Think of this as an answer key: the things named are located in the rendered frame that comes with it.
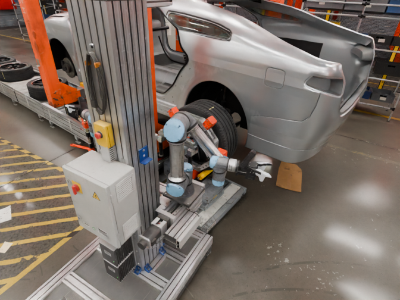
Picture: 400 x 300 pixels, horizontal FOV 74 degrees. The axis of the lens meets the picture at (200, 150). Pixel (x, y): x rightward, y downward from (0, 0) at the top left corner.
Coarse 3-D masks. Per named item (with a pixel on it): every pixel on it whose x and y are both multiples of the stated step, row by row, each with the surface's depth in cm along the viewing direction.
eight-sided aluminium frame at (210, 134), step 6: (192, 114) 231; (198, 120) 223; (204, 120) 224; (204, 132) 225; (210, 132) 227; (210, 138) 223; (216, 138) 225; (216, 144) 225; (192, 162) 257; (198, 168) 248; (204, 168) 244
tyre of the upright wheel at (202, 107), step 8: (192, 104) 239; (200, 104) 236; (208, 104) 237; (216, 104) 239; (192, 112) 235; (200, 112) 229; (208, 112) 227; (216, 112) 231; (224, 112) 236; (224, 120) 231; (232, 120) 237; (216, 128) 225; (224, 128) 228; (232, 128) 235; (224, 136) 227; (232, 136) 235; (224, 144) 228; (232, 144) 237; (232, 152) 246; (208, 168) 253
